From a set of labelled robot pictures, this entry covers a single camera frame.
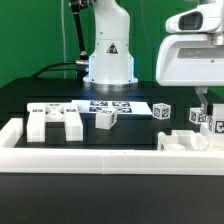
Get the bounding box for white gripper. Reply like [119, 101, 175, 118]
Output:
[156, 0, 224, 114]

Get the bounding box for white chair seat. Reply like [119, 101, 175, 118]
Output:
[157, 130, 224, 151]

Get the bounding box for white tagged cube right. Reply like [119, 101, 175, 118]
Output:
[189, 107, 207, 124]

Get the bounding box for white tagged cube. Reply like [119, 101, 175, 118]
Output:
[189, 107, 207, 124]
[152, 103, 171, 120]

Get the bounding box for black raised platform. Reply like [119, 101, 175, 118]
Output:
[0, 78, 200, 121]

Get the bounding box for white tagged cube middle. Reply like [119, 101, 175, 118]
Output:
[152, 103, 171, 120]

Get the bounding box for white flat tag board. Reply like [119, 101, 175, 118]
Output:
[72, 100, 152, 115]

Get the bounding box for white U-shaped boundary fence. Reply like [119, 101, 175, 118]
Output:
[0, 118, 224, 176]

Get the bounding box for black cable bundle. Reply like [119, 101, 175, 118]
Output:
[31, 60, 88, 80]

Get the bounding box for white chair back frame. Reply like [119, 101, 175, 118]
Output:
[26, 102, 83, 142]

